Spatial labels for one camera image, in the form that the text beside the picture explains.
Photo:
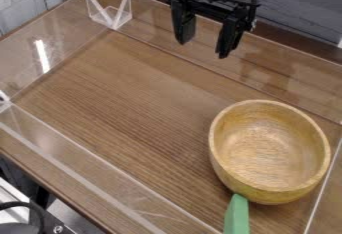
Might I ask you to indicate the clear acrylic corner bracket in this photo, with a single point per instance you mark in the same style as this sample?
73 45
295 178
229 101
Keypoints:
109 16

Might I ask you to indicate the brown wooden bowl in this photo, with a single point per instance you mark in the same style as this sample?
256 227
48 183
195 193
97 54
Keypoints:
268 151

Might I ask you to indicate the clear acrylic enclosure wall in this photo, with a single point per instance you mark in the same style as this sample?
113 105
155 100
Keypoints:
124 157

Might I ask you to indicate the green block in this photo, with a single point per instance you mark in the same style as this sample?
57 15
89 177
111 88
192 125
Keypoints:
236 216

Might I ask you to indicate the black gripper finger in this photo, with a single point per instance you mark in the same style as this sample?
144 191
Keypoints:
229 35
183 21

